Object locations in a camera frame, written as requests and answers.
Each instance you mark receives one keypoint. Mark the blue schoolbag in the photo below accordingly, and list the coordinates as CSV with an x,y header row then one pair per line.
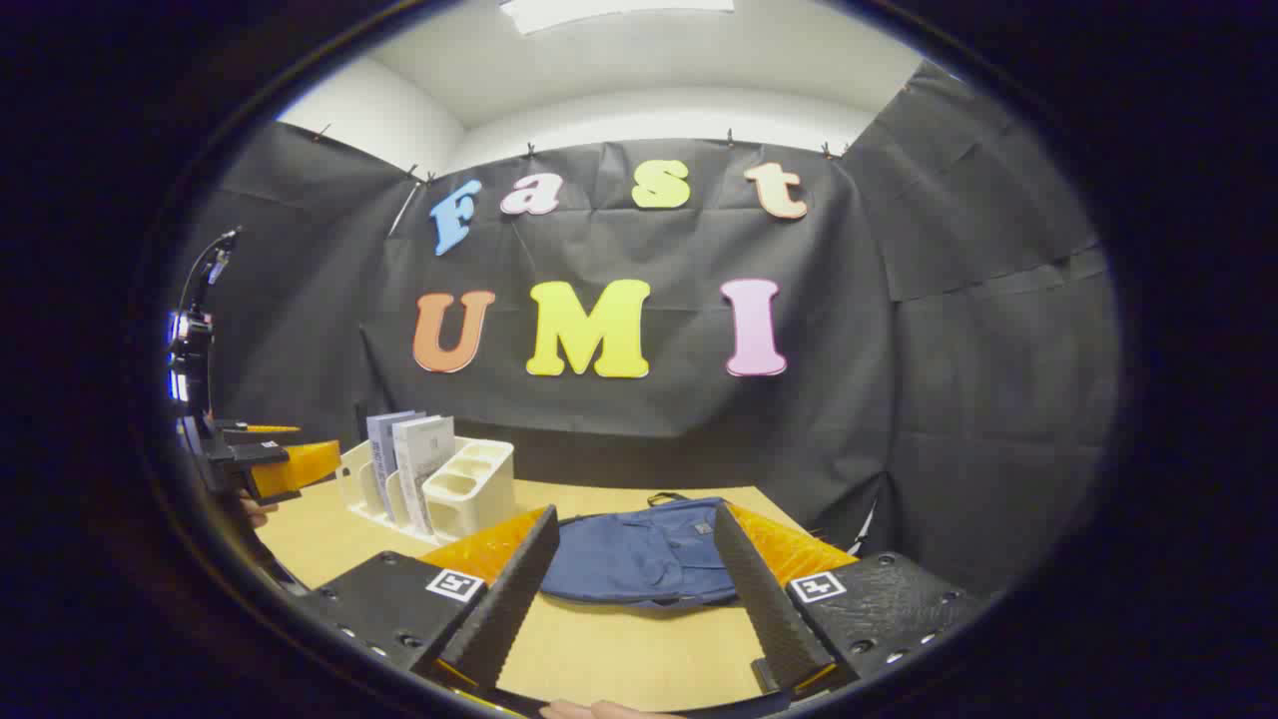
x,y
639,559

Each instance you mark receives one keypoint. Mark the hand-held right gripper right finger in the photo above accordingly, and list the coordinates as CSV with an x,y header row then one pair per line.
x,y
764,609

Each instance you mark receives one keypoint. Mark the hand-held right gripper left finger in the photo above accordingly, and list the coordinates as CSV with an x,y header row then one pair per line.
x,y
509,609

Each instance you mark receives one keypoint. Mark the black backdrop cloth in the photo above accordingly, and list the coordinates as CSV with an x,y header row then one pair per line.
x,y
649,419

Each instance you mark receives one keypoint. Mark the white book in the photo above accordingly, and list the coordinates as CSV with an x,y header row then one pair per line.
x,y
424,459

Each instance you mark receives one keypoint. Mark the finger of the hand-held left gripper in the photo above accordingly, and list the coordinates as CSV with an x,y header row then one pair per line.
x,y
300,467
255,435

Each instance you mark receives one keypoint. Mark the white bookshelf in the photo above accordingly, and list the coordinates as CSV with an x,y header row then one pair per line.
x,y
479,489

